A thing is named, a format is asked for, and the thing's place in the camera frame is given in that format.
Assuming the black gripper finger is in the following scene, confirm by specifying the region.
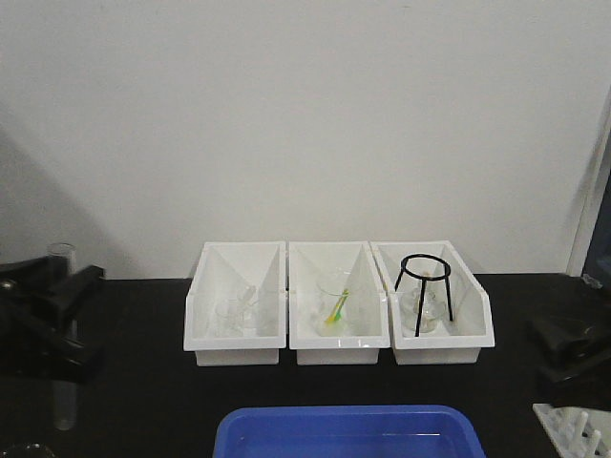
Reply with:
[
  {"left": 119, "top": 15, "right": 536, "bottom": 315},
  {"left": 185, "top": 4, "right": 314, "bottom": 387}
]
[
  {"left": 1, "top": 300, "right": 103, "bottom": 384},
  {"left": 1, "top": 256, "right": 105, "bottom": 325},
  {"left": 527, "top": 315, "right": 610, "bottom": 356},
  {"left": 537, "top": 350, "right": 610, "bottom": 411}
]

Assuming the clear glass test tube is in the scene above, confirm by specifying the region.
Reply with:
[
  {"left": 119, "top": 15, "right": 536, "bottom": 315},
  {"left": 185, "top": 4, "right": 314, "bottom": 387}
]
[{"left": 48, "top": 242, "right": 77, "bottom": 431}]

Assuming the white test tube rack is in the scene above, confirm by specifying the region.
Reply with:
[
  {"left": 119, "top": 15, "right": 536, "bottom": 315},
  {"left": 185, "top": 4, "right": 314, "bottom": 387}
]
[{"left": 532, "top": 404, "right": 610, "bottom": 458}]

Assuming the blue-grey pegboard drying rack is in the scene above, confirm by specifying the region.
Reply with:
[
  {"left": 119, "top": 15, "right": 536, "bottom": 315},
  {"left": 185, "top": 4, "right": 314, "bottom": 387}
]
[{"left": 582, "top": 209, "right": 610, "bottom": 290}]

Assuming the glass beaker on counter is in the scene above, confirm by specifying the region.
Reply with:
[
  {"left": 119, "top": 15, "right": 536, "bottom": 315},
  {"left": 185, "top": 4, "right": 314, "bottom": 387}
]
[{"left": 1, "top": 443, "right": 56, "bottom": 458}]

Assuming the right white storage bin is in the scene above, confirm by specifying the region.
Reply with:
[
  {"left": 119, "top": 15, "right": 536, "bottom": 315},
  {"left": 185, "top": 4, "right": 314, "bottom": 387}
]
[{"left": 370, "top": 240, "right": 495, "bottom": 365}]

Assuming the white storage bin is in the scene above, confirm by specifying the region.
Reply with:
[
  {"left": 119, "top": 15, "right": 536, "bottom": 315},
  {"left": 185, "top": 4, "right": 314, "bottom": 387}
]
[
  {"left": 370, "top": 240, "right": 495, "bottom": 365},
  {"left": 183, "top": 241, "right": 287, "bottom": 367},
  {"left": 288, "top": 241, "right": 390, "bottom": 366}
]

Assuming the glass alcohol lamp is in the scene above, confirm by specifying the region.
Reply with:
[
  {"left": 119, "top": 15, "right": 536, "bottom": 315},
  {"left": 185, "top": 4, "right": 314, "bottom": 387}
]
[{"left": 399, "top": 275, "right": 452, "bottom": 337}]

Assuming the left white storage bin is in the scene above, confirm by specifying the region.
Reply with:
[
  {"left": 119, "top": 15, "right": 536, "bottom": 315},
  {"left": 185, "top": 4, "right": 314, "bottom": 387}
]
[{"left": 183, "top": 241, "right": 287, "bottom": 367}]

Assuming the blue plastic tray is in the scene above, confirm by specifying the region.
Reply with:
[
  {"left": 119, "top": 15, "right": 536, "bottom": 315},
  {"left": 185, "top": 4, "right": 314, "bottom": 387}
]
[{"left": 213, "top": 405, "right": 485, "bottom": 457}]

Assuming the middle white storage bin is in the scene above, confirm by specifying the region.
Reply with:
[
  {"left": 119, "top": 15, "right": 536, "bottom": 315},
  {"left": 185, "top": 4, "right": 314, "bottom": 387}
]
[{"left": 288, "top": 241, "right": 390, "bottom": 366}]

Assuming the glass beaker in middle bin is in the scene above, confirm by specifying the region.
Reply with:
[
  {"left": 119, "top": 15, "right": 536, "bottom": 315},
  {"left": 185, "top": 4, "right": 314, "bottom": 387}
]
[{"left": 311, "top": 269, "right": 353, "bottom": 337}]

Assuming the black wire tripod stand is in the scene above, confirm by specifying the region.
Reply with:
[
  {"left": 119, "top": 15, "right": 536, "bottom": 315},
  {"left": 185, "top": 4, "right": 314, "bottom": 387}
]
[{"left": 394, "top": 253, "right": 454, "bottom": 338}]

